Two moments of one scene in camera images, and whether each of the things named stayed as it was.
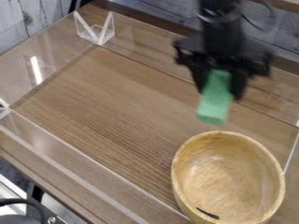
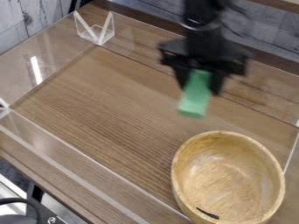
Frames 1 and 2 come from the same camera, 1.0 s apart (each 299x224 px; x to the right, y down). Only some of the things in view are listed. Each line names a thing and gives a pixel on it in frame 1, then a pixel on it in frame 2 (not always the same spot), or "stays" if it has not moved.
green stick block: (217, 97) → (196, 98)
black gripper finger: (238, 78) → (220, 75)
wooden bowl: (229, 179) stays
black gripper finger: (200, 71) → (182, 73)
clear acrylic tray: (102, 146) stays
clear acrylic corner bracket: (93, 32) stays
